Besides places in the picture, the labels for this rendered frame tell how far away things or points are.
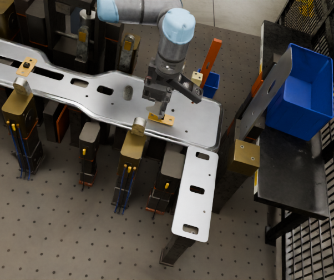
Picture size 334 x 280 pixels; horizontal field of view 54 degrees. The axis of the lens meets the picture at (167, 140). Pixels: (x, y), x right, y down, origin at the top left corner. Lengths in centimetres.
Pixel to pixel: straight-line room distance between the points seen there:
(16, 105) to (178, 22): 51
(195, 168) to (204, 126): 17
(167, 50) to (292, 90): 64
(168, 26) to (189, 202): 47
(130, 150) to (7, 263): 53
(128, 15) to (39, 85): 41
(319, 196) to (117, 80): 74
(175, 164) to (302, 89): 61
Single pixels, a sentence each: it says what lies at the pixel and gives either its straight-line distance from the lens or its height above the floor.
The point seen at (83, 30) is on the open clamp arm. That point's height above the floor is 110.
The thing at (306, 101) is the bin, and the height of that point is 103.
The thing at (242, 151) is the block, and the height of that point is 106.
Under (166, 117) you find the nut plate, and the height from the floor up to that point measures 101.
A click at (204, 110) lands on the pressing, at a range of 114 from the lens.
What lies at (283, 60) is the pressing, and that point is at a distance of 96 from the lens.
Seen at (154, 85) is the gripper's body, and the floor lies 116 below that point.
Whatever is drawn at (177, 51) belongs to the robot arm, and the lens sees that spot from 83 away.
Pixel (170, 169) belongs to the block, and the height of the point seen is 98.
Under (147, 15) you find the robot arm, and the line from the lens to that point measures 88.
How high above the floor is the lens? 182
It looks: 53 degrees down
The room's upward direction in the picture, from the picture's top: 20 degrees clockwise
